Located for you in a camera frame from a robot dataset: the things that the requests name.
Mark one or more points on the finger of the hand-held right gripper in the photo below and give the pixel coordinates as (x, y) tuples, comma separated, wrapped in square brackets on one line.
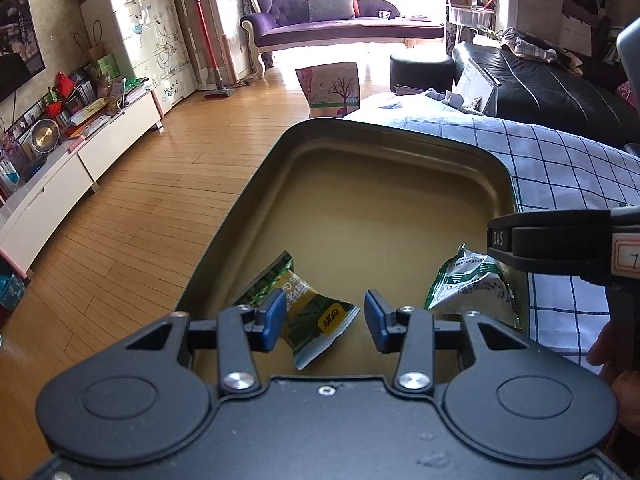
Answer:
[(550, 247)]

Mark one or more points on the round gold plate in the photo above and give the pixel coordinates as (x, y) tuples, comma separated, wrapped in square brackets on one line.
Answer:
[(44, 136)]

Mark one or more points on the purple chaise sofa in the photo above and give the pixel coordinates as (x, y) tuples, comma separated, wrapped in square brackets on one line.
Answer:
[(345, 27)]

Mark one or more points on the white rabbit print cabinet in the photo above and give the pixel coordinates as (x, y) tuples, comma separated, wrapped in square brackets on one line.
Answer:
[(145, 40)]

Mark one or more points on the wall television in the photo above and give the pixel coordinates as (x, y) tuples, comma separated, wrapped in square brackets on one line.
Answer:
[(17, 35)]

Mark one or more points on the red stick vacuum cleaner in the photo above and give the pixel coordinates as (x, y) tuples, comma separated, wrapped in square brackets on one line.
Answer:
[(209, 45)]

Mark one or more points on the green yellow snack packet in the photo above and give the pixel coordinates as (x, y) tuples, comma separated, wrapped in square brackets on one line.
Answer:
[(320, 317)]

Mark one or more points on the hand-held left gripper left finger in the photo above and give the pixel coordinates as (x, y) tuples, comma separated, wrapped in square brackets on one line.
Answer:
[(272, 321)]

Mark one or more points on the person's right hand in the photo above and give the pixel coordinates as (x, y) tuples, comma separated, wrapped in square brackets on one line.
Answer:
[(625, 390)]

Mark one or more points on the green white snack packet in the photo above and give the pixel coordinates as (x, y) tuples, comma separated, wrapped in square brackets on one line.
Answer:
[(470, 285)]

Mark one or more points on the tree print paper bag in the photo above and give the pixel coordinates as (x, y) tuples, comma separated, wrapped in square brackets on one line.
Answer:
[(332, 87)]

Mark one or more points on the dark green metal tin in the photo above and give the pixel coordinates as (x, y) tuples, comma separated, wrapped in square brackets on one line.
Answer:
[(380, 210)]

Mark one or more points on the cluttered side table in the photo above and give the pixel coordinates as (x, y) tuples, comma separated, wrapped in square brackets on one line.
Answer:
[(470, 10)]

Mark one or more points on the green box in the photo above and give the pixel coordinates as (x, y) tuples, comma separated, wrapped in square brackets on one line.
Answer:
[(107, 65)]

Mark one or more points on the blue checked white blanket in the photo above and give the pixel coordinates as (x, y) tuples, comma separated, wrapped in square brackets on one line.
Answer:
[(560, 170)]

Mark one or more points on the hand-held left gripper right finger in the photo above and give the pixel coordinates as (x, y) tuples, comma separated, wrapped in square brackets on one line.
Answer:
[(376, 321)]

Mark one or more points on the white desk calendar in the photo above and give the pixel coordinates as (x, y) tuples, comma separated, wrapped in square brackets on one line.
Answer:
[(472, 85)]

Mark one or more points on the black round ottoman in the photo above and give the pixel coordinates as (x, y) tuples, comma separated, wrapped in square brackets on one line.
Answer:
[(422, 72)]

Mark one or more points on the grey cushion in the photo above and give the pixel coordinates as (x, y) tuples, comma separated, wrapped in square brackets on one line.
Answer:
[(331, 2)]

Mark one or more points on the white low console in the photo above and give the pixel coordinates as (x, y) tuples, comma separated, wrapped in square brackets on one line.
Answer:
[(65, 180)]

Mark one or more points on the plaid cloth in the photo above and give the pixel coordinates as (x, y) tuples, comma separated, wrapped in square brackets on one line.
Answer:
[(530, 44)]

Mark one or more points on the black leather sofa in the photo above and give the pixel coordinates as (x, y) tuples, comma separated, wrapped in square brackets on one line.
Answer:
[(555, 95)]

